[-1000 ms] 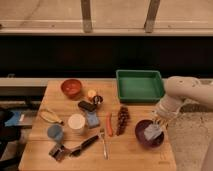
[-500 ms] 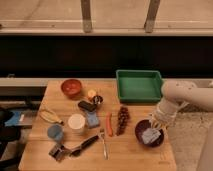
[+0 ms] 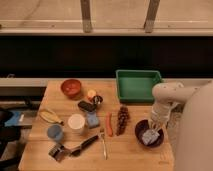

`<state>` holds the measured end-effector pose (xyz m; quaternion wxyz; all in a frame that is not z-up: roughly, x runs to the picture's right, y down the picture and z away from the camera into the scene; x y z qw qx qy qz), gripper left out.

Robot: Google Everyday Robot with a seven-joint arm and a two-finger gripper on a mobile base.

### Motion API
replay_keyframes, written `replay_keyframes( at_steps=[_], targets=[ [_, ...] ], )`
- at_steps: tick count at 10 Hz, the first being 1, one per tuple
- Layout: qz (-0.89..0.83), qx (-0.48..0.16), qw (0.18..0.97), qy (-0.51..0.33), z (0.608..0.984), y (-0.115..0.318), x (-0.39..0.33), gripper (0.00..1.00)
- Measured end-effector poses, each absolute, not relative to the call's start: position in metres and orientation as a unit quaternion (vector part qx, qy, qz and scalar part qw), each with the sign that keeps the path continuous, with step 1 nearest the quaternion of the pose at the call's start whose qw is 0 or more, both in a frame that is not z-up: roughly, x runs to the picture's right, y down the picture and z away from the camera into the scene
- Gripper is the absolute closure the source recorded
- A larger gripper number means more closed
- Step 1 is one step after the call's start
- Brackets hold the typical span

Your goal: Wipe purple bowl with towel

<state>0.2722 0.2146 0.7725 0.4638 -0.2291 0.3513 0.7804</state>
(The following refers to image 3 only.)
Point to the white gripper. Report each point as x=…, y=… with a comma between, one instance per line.
x=159, y=116

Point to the purple bowl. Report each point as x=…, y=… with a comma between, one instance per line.
x=140, y=128

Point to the light blue towel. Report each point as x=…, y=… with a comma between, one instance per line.
x=150, y=136

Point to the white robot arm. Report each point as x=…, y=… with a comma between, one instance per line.
x=194, y=150

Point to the red bowl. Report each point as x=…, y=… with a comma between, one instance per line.
x=71, y=87

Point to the bunch of dark grapes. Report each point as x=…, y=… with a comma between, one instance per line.
x=123, y=117

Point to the green plastic tray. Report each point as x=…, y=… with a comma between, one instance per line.
x=135, y=86

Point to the blue sponge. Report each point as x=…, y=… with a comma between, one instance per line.
x=92, y=120

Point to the small orange fruit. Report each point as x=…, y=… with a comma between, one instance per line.
x=91, y=93

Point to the white cup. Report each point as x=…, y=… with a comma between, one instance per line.
x=77, y=123

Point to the blue cup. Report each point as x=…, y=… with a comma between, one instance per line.
x=55, y=133

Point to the yellow banana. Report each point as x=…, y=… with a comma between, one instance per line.
x=50, y=116

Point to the blue object on shelf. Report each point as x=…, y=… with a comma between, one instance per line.
x=16, y=119

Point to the black chair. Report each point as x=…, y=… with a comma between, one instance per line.
x=8, y=134

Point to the black handled spatula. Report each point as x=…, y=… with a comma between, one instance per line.
x=77, y=151

